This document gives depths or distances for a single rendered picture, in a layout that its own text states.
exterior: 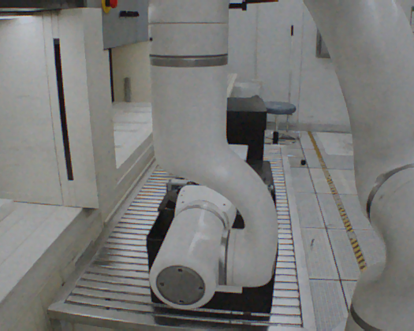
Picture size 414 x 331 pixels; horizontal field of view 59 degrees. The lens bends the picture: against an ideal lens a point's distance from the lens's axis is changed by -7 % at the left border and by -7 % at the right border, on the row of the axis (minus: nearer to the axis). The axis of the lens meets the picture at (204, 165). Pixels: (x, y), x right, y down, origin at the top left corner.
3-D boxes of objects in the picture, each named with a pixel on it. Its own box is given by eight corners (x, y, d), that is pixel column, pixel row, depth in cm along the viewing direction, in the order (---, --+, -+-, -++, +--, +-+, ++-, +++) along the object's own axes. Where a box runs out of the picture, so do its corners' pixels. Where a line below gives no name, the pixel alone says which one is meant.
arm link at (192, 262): (232, 210, 57) (169, 206, 58) (222, 262, 44) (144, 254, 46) (230, 258, 60) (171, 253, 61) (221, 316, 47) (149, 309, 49)
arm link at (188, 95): (288, 53, 47) (273, 264, 57) (160, 50, 49) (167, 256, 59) (293, 60, 38) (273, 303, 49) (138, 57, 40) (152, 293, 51)
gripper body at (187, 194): (169, 243, 63) (182, 212, 73) (232, 248, 61) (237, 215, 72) (166, 202, 60) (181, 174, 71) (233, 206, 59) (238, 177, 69)
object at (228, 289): (149, 303, 87) (143, 239, 80) (174, 240, 112) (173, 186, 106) (272, 314, 83) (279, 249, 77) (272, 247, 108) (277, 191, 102)
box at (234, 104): (264, 169, 164) (267, 111, 155) (196, 168, 166) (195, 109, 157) (259, 148, 191) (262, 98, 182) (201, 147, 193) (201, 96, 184)
